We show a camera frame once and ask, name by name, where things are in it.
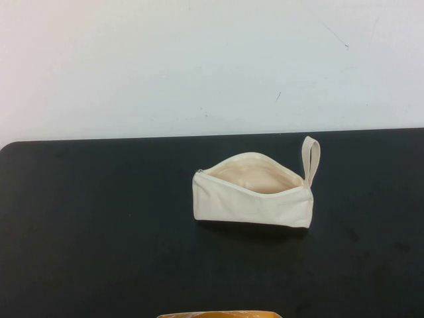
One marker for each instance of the cream canvas pencil case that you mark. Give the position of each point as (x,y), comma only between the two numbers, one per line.
(245,207)

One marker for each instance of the yellow-orange curved object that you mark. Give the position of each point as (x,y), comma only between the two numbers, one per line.
(218,314)

